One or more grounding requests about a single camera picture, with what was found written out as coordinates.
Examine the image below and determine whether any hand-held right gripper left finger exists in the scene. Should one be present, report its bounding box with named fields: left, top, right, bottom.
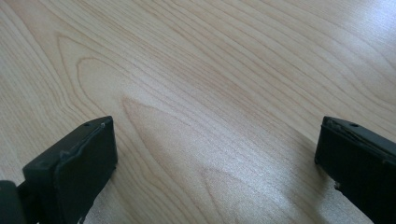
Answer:
left=18, top=116, right=119, bottom=224

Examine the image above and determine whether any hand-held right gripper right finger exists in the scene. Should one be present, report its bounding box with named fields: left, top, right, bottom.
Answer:
left=314, top=116, right=396, bottom=224

